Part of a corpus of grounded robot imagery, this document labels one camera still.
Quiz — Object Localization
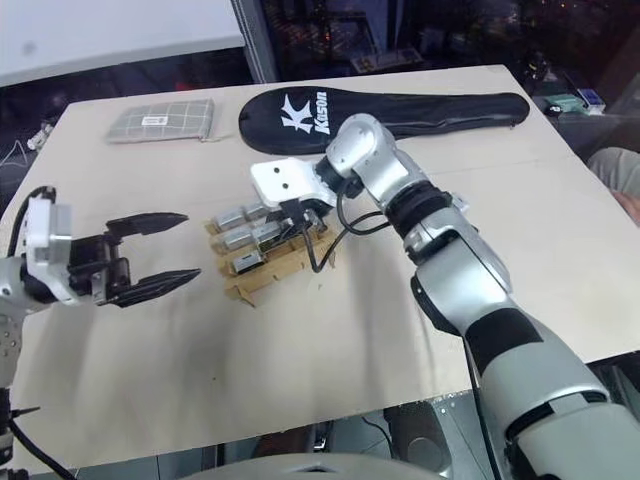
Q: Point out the black Kason racket cover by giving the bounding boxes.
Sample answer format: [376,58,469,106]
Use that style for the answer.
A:
[236,85,532,157]

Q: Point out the silver batteries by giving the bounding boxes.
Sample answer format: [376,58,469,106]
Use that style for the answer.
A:
[251,220,292,252]

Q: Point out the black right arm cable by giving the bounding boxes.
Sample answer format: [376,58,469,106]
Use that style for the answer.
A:
[301,183,387,275]

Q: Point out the blue and white box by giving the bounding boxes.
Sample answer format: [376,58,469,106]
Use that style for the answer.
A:
[576,87,605,109]

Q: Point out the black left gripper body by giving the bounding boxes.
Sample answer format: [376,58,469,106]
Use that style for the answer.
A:
[65,230,135,307]

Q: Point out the grey checked fabric pouch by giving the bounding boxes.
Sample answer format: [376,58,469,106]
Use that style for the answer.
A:
[104,96,217,147]

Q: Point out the grey metal post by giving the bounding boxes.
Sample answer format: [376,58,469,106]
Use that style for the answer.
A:
[231,0,279,84]

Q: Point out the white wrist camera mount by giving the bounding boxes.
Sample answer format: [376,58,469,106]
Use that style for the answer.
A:
[249,156,337,210]
[23,193,84,307]

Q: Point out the person in grey clothes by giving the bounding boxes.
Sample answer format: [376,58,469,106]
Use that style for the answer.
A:
[585,146,640,227]

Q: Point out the dark rounded shape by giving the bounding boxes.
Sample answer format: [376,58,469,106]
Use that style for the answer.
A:
[387,399,454,474]

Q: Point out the silver robot body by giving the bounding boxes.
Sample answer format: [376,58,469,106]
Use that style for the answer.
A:
[177,450,454,480]

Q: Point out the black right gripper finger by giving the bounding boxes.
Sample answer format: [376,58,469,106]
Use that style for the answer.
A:
[268,211,297,240]

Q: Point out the white board panel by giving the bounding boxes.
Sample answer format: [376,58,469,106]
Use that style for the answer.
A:
[0,0,249,87]

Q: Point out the green electronic part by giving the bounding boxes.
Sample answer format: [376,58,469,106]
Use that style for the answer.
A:
[545,93,584,117]

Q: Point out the small silver camera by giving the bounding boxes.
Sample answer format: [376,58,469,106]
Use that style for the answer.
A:
[218,227,261,254]
[229,250,270,276]
[242,200,274,222]
[211,208,249,231]

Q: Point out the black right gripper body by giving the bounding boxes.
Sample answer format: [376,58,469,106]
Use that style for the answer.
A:
[279,197,332,236]

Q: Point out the compartment tray with parts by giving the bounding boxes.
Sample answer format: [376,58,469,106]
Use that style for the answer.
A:
[348,47,422,72]

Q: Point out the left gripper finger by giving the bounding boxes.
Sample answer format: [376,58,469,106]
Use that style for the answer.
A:
[103,211,190,247]
[108,268,203,308]

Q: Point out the cardboard divider tray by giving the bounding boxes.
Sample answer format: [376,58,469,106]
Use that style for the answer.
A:
[202,198,347,307]

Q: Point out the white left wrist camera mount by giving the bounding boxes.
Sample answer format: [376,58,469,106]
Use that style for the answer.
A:
[23,193,84,307]

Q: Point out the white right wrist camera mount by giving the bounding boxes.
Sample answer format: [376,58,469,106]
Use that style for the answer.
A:
[249,156,337,210]

